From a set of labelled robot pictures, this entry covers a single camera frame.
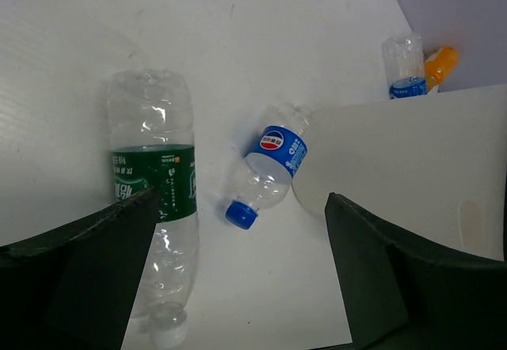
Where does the blue label white cap bottle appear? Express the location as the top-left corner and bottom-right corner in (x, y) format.
(381, 31), (428, 99)

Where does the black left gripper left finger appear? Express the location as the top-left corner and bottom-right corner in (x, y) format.
(1, 188), (159, 349)

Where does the orange bottle with label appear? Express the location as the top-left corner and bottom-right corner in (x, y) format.
(425, 47), (460, 93)

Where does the white bin with black rim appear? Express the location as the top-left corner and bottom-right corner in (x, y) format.
(292, 85), (506, 260)

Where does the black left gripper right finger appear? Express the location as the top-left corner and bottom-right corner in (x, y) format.
(325, 193), (506, 349)

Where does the green label clear plastic bottle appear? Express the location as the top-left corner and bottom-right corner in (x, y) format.
(105, 68), (200, 347)

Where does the blue cap pepsi water bottle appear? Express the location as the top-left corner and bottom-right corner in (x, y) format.
(225, 103), (317, 230)

